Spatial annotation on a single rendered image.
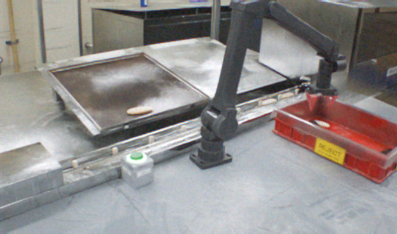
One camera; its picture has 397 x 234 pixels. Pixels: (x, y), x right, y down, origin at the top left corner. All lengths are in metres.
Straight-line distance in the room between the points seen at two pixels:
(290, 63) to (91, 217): 1.28
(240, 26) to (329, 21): 0.74
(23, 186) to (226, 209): 0.53
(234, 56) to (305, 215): 0.49
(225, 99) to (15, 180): 0.63
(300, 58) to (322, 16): 0.24
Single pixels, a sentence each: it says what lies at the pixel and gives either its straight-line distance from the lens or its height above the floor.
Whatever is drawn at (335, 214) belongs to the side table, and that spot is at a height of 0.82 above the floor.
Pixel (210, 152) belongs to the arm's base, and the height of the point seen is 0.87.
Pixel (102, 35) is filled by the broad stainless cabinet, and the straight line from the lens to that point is 3.79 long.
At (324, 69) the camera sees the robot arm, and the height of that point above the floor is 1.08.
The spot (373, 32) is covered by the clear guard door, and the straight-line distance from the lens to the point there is 1.90.
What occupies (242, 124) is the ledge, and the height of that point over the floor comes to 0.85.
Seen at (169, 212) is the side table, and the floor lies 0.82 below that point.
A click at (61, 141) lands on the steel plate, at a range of 1.36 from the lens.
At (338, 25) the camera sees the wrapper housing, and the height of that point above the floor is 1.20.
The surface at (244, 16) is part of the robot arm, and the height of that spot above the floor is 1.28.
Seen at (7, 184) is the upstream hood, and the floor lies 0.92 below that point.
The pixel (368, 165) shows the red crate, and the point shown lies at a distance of 1.25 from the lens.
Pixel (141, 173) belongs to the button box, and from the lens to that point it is 1.06.
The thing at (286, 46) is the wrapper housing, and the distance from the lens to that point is 1.89.
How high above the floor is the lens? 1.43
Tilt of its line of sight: 24 degrees down
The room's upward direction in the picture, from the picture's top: 3 degrees clockwise
